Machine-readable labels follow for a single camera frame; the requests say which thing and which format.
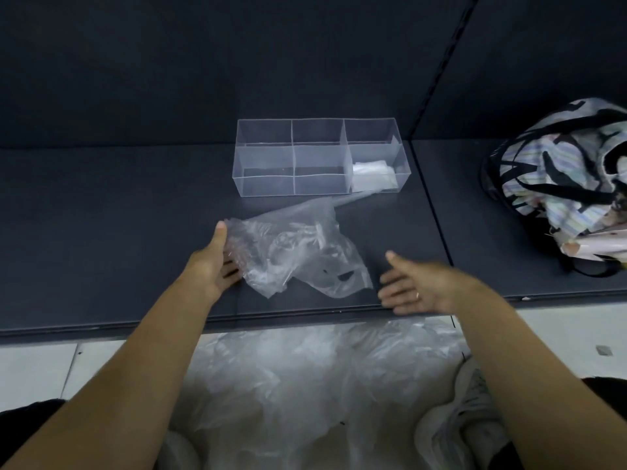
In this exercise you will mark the clear three-compartment plastic box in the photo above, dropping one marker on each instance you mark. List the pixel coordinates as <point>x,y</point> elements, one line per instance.
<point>289,161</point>

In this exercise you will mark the person's right grey shoe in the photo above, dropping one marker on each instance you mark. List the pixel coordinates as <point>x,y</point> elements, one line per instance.
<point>455,430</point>

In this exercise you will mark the black white striped tote bag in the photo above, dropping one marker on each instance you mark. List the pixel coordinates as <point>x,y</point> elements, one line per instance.
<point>553,166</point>

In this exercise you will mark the person's right hand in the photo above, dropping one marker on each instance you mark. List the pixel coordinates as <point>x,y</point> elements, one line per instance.
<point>426,288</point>

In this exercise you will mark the pink white folder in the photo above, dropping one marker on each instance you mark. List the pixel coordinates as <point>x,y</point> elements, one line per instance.
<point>597,248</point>

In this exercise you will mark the person's right forearm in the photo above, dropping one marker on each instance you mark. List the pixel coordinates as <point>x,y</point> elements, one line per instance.
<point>543,381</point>

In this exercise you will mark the person's left hand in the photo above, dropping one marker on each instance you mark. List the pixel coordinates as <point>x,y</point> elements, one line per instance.
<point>213,269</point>

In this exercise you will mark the pile of plastic bags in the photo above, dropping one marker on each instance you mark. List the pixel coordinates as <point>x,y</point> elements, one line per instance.
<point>303,391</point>

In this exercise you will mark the person's left forearm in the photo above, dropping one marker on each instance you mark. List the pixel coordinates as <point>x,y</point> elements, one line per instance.
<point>112,386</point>

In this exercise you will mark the black trousers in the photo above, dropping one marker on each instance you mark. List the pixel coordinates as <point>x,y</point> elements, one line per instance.
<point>607,396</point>

